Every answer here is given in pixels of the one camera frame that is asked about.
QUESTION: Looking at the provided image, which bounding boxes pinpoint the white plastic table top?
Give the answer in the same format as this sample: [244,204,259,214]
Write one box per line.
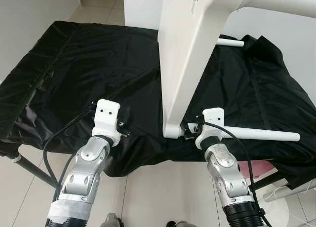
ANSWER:
[157,0,250,140]

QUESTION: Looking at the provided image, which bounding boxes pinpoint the white plastic table leg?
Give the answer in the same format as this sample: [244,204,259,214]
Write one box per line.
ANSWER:
[180,125,301,143]
[236,0,316,19]
[217,37,245,48]

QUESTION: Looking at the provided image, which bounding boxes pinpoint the black table cloth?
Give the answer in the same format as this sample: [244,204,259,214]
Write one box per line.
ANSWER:
[0,21,316,190]

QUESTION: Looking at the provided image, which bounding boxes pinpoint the pink round stool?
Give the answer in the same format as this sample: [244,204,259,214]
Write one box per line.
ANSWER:
[237,160,275,179]

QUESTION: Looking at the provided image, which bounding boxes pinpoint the black metal table leg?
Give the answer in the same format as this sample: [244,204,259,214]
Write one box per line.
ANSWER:
[10,153,58,189]
[248,172,284,192]

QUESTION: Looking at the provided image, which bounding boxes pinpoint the grey robot foot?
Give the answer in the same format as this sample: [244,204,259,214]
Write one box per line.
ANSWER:
[165,220,191,227]
[101,213,124,227]

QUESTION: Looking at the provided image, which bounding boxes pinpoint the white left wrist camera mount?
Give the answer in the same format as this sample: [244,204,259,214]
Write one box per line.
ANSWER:
[91,99,122,148]

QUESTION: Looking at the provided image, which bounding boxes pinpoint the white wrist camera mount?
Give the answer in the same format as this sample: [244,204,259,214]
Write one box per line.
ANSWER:
[91,99,122,148]
[195,108,226,150]

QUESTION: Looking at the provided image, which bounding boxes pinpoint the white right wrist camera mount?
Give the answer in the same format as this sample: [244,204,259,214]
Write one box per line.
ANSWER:
[195,108,226,150]

